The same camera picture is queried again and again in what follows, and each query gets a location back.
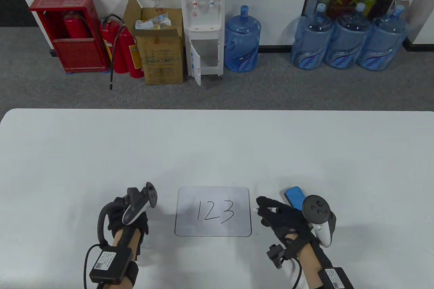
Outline right black white controller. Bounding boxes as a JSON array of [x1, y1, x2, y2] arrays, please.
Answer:
[[302, 195, 337, 248]]

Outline person's left hand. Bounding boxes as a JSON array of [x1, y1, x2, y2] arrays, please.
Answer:
[[108, 196, 150, 235]]

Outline white water dispenser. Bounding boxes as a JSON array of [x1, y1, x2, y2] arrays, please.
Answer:
[[179, 0, 226, 87]]

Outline left wrist black sensor box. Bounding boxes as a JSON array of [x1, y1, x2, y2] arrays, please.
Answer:
[[89, 245, 134, 285]]

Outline person's right hand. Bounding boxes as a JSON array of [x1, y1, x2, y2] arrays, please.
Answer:
[[256, 196, 318, 257]]

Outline left black white controller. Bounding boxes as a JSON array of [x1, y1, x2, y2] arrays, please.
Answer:
[[122, 182, 158, 225]]

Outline blue water jug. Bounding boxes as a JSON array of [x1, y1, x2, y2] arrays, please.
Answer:
[[325, 3, 372, 70], [357, 4, 411, 72], [291, 3, 335, 70], [224, 5, 262, 73]]

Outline brown cardboard box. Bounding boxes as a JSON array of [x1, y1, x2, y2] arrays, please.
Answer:
[[123, 0, 185, 85]]

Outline small white whiteboard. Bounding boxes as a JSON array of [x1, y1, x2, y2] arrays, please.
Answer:
[[175, 186, 252, 237]]

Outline person's left forearm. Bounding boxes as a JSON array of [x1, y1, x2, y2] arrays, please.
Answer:
[[112, 228, 142, 289]]

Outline red fire extinguisher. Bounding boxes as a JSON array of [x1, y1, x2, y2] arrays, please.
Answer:
[[64, 11, 93, 39], [120, 26, 145, 79], [99, 14, 131, 90]]

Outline wrist black sensor box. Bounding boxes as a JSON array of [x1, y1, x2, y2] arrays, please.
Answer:
[[318, 268, 355, 289], [89, 245, 134, 285]]

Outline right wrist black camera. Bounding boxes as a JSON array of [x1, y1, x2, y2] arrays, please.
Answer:
[[266, 244, 285, 269]]

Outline right black cable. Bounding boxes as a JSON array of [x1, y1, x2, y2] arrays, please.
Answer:
[[283, 256, 303, 289]]

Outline right wrist black sensor box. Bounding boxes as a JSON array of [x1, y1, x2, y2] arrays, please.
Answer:
[[318, 268, 355, 289]]

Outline blue whiteboard eraser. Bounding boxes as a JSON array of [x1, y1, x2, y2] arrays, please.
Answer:
[[284, 186, 308, 212]]

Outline plastic trash wrappers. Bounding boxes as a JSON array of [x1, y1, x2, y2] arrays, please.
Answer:
[[135, 14, 173, 30]]

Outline red fire extinguisher cabinet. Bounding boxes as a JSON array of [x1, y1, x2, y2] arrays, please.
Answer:
[[29, 0, 111, 74]]

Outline black white controller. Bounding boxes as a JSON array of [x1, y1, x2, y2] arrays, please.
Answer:
[[122, 182, 158, 225], [302, 195, 337, 248]]

